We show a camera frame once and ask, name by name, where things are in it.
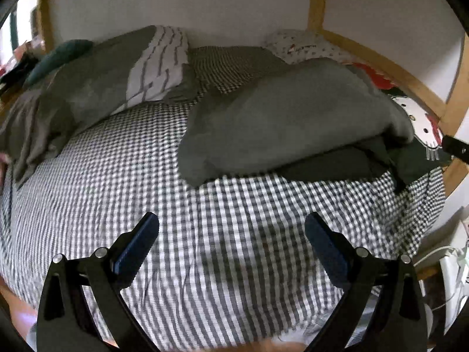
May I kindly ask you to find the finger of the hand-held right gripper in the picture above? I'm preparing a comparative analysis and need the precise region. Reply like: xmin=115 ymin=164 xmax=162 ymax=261
xmin=441 ymin=135 xmax=469 ymax=164

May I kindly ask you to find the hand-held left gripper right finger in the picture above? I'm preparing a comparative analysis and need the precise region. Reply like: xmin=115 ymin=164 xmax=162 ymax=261
xmin=304 ymin=212 xmax=429 ymax=352

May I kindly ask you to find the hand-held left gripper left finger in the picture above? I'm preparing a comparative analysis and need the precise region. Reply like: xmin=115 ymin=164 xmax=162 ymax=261
xmin=36 ymin=212 xmax=160 ymax=352

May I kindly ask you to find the grey lettered hoodie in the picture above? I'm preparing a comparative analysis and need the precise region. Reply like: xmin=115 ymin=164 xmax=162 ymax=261
xmin=178 ymin=57 xmax=415 ymax=188

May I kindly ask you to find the checkered bed sheet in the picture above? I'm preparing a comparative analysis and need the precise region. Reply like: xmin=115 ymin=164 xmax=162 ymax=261
xmin=0 ymin=46 xmax=446 ymax=351

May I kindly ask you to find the white shelf unit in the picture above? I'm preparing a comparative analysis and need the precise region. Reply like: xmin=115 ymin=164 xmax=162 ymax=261
xmin=416 ymin=220 xmax=469 ymax=340

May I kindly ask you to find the light grey cloth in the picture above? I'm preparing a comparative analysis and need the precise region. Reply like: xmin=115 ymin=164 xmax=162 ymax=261
xmin=0 ymin=90 xmax=76 ymax=188

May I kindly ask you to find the white dotted pillow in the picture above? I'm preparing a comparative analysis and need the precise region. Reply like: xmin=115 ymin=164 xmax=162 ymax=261
xmin=263 ymin=28 xmax=357 ymax=65

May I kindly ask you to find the teal pillow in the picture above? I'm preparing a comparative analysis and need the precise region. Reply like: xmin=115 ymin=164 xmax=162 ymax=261
xmin=23 ymin=39 xmax=95 ymax=86

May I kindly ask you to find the wooden bed frame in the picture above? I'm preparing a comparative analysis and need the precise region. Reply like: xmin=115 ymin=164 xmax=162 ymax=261
xmin=37 ymin=0 xmax=469 ymax=199

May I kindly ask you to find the white cable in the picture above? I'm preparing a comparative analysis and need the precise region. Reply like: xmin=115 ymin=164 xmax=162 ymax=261
xmin=413 ymin=245 xmax=467 ymax=268

